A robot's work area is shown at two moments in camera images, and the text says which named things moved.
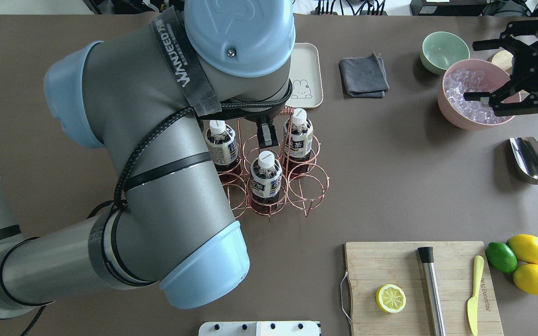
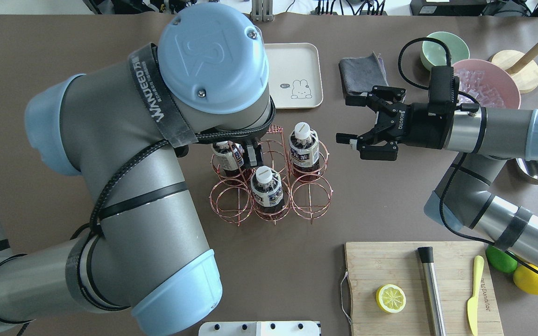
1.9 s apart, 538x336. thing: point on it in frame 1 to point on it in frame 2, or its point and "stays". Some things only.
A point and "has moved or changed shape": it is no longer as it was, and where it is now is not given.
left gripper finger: [266, 133] to [255, 155]
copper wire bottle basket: [266, 178] has moved or changed shape
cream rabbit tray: [306, 77] stays
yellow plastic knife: [472, 303] stays
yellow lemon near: [534, 279] stays
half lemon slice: [391, 298] stays
